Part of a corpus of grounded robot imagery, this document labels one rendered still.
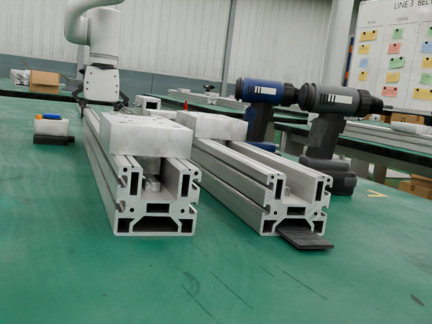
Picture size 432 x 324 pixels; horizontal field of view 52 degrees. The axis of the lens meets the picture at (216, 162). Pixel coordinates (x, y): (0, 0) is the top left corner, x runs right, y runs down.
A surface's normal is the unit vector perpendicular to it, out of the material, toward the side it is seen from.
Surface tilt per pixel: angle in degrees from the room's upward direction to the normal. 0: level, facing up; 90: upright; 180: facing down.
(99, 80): 91
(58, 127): 90
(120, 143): 90
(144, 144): 90
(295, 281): 0
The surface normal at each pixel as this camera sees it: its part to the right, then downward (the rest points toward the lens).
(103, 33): 0.11, 0.18
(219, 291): 0.12, -0.98
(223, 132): 0.33, 0.19
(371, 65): -0.90, -0.04
